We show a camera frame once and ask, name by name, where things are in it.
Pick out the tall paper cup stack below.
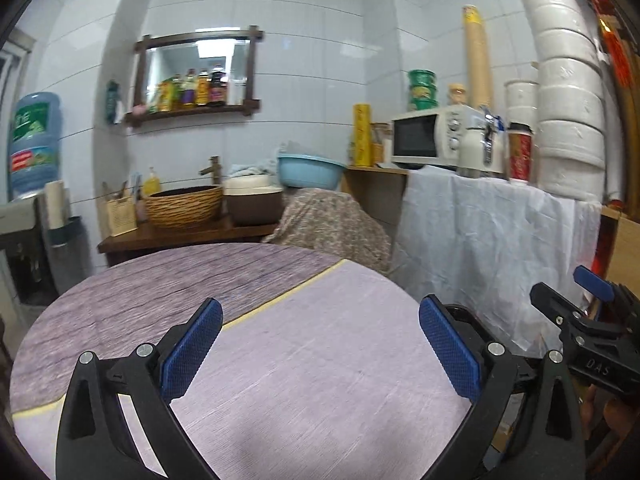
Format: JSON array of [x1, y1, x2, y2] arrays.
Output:
[[462, 5, 494, 112]]

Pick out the wooden framed mirror shelf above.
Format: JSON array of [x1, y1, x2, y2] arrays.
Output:
[[122, 25, 264, 126]]

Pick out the white cloth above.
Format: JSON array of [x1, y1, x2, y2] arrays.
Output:
[[390, 165, 604, 357]]

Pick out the wooden faucet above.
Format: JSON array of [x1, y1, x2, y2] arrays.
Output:
[[199, 156, 222, 189]]

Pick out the blue water jug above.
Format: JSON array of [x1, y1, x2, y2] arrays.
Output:
[[7, 91, 65, 202]]

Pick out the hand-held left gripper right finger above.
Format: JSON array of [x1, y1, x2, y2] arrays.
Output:
[[419, 295, 586, 480]]

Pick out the light blue towel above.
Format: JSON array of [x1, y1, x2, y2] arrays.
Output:
[[232, 161, 279, 179]]

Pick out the purple label bottle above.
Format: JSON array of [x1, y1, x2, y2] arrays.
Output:
[[180, 70, 197, 108]]

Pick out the wrapped white cup stack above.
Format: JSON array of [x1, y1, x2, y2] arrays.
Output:
[[504, 79, 540, 131]]

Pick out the wooden board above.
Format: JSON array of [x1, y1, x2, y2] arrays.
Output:
[[595, 205, 640, 288]]

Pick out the brown basin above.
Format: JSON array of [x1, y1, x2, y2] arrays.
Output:
[[225, 189, 285, 227]]

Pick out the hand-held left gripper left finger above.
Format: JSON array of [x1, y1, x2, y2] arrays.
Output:
[[55, 297, 224, 480]]

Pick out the wooden utensil box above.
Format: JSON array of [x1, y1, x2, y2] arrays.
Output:
[[102, 182, 139, 237]]

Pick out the woven basket sink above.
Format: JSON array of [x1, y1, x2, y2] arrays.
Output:
[[142, 185, 224, 231]]

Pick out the stack of white foam bowls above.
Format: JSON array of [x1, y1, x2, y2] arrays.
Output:
[[519, 0, 609, 202]]

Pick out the wooden counter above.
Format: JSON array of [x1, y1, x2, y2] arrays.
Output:
[[97, 221, 279, 267]]

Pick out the blue plastic basin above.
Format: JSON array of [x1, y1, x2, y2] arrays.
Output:
[[276, 154, 347, 191]]

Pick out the teal hanging bottle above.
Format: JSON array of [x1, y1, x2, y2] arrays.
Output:
[[105, 80, 124, 124]]

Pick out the floral cloth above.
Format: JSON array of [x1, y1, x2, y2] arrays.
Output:
[[262, 189, 393, 277]]

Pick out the grey water dispenser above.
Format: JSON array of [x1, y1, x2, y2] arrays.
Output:
[[0, 195, 57, 307]]

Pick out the dark sauce bottle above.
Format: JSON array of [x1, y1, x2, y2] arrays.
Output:
[[209, 63, 229, 106]]

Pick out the wooden chopstick holder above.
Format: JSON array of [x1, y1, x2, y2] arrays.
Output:
[[370, 122, 394, 165]]

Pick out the red paper cup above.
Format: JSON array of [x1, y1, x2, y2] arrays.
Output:
[[507, 122, 534, 184]]

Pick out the red gold wall banner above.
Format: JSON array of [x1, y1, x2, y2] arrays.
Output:
[[555, 0, 635, 92]]

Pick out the person's right hand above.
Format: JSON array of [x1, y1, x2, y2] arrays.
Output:
[[580, 385, 640, 461]]

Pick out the white electric kettle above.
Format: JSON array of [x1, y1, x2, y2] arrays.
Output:
[[457, 110, 504, 179]]

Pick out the cream microwave oven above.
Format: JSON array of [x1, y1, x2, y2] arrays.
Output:
[[390, 105, 506, 171]]

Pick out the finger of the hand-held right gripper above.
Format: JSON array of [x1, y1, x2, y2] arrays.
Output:
[[573, 266, 615, 304], [530, 282, 587, 335]]

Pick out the yellow roll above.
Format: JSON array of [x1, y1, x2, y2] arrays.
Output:
[[352, 104, 374, 167]]

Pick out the wooden side shelf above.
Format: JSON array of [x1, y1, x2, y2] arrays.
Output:
[[345, 164, 411, 262]]

